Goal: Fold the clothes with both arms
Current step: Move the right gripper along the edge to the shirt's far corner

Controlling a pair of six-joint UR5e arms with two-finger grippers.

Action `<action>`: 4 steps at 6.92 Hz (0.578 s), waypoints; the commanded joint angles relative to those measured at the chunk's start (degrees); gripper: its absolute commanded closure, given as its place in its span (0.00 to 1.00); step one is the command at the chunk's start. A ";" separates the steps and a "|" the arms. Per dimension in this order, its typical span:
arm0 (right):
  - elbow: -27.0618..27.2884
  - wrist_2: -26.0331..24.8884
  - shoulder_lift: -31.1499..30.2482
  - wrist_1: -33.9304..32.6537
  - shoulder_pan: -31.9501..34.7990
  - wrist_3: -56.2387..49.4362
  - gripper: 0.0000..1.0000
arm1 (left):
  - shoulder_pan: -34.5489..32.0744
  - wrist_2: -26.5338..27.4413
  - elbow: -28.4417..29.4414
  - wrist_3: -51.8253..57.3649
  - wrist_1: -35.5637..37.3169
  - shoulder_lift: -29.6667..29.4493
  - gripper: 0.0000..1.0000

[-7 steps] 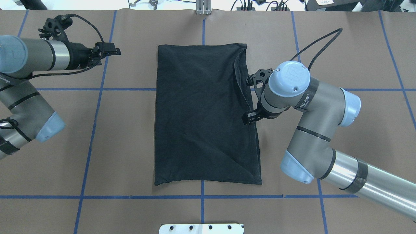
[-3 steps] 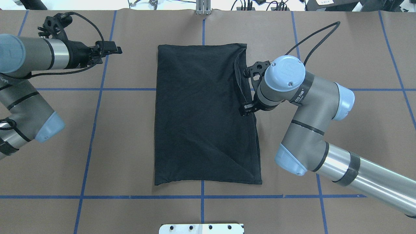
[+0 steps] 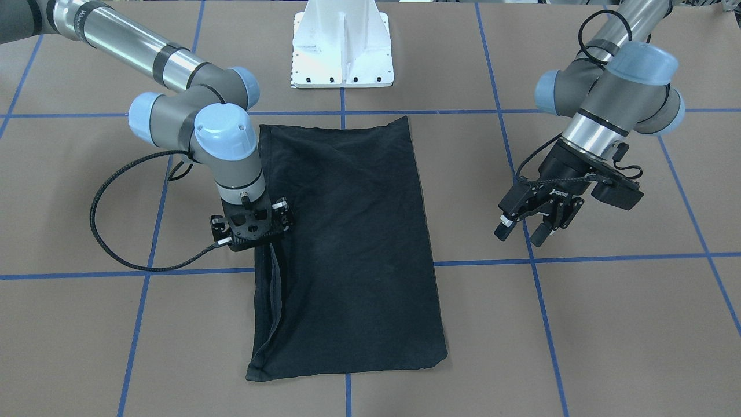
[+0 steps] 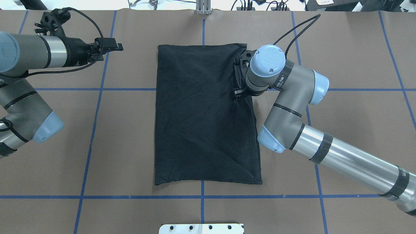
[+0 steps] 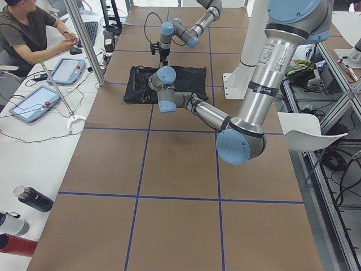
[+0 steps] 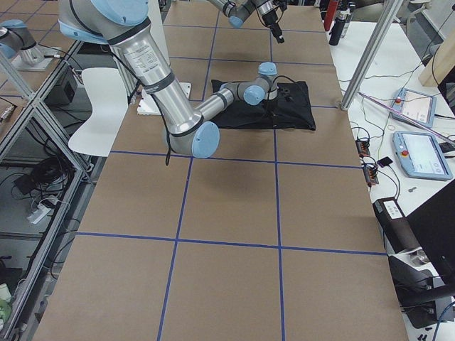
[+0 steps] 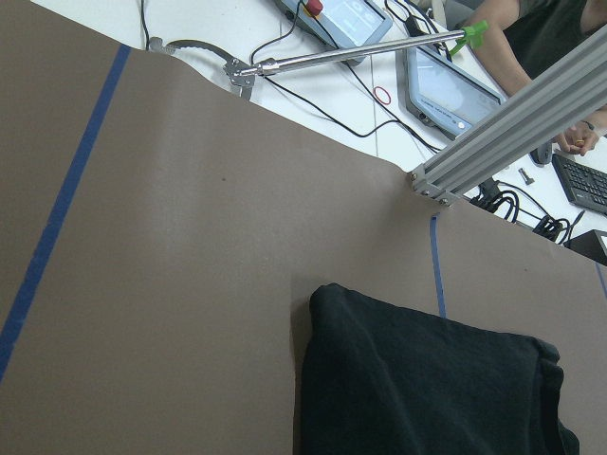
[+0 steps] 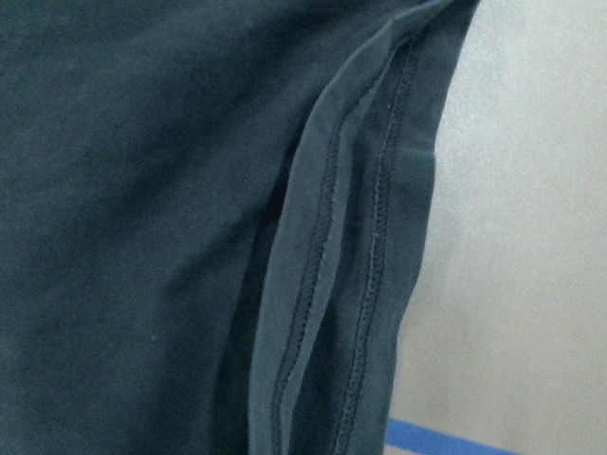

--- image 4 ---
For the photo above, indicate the aluminium frame post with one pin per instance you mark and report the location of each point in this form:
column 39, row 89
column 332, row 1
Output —
column 203, row 7

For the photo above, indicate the black t-shirt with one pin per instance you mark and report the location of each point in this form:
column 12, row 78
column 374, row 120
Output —
column 201, row 131

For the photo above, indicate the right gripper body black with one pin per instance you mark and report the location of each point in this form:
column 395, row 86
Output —
column 237, row 94

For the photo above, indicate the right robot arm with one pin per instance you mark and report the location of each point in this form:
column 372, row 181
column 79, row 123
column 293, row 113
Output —
column 267, row 67

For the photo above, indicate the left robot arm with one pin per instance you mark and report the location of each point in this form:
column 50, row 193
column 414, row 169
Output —
column 29, row 117

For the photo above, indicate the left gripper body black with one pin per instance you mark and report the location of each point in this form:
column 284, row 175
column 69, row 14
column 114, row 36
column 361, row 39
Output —
column 76, row 49

